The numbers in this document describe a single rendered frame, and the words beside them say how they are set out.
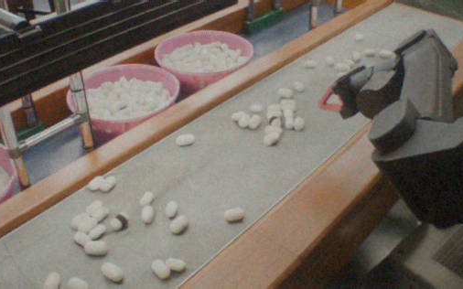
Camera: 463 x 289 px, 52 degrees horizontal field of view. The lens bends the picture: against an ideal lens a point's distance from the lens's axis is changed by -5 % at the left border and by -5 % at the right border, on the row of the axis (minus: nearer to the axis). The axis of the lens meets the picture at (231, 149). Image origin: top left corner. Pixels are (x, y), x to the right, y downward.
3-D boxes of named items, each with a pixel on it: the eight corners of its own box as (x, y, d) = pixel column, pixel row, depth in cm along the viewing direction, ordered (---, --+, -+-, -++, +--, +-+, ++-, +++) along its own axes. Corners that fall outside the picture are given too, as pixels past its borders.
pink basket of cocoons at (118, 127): (198, 105, 129) (196, 72, 123) (151, 165, 109) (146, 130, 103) (109, 89, 136) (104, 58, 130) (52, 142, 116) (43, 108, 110)
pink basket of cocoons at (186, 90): (272, 78, 141) (273, 48, 135) (207, 117, 124) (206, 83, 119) (202, 51, 154) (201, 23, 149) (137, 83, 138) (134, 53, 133)
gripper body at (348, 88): (328, 87, 86) (360, 72, 80) (356, 68, 92) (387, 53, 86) (345, 119, 87) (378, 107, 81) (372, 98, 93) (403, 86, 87)
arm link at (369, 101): (458, 69, 76) (426, 26, 75) (436, 106, 69) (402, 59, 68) (402, 97, 85) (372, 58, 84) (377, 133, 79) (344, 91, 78)
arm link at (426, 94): (480, 213, 42) (411, 117, 40) (425, 239, 45) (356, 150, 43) (464, 67, 77) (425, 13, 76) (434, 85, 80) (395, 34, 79)
